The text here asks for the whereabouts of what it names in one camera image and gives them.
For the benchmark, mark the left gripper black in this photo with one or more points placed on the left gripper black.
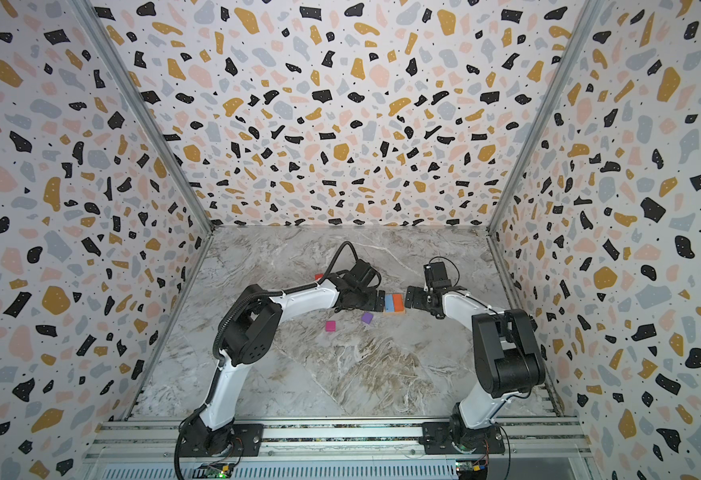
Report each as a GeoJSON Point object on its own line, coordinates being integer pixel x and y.
{"type": "Point", "coordinates": [371, 305]}

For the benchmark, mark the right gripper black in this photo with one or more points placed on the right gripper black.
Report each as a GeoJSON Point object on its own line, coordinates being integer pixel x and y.
{"type": "Point", "coordinates": [421, 299]}

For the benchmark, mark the orange-red wood block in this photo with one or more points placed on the orange-red wood block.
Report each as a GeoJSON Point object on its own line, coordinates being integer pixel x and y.
{"type": "Point", "coordinates": [398, 303]}

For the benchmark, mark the light blue wood block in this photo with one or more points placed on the light blue wood block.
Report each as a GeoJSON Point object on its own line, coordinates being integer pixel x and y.
{"type": "Point", "coordinates": [388, 303]}

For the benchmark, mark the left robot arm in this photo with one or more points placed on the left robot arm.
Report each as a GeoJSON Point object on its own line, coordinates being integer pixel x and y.
{"type": "Point", "coordinates": [246, 334]}

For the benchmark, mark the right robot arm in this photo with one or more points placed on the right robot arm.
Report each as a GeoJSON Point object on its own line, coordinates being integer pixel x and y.
{"type": "Point", "coordinates": [507, 360]}

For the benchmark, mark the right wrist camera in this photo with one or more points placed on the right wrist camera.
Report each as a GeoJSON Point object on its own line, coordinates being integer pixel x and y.
{"type": "Point", "coordinates": [436, 277]}

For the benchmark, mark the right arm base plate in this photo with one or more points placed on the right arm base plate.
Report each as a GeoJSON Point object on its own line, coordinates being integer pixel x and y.
{"type": "Point", "coordinates": [443, 438]}

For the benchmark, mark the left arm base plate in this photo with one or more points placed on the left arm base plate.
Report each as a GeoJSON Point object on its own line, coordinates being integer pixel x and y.
{"type": "Point", "coordinates": [231, 440]}

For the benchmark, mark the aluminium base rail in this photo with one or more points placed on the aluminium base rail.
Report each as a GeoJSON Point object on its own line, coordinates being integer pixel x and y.
{"type": "Point", "coordinates": [343, 448]}

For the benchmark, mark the right frame aluminium post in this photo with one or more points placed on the right frame aluminium post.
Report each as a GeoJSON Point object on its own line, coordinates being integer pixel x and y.
{"type": "Point", "coordinates": [582, 27]}

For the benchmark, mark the frame aluminium post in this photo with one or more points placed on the frame aluminium post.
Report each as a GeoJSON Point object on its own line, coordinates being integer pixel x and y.
{"type": "Point", "coordinates": [582, 27]}
{"type": "Point", "coordinates": [86, 15]}

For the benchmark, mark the left frame aluminium post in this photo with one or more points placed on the left frame aluminium post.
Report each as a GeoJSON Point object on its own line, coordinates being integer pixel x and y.
{"type": "Point", "coordinates": [86, 15]}

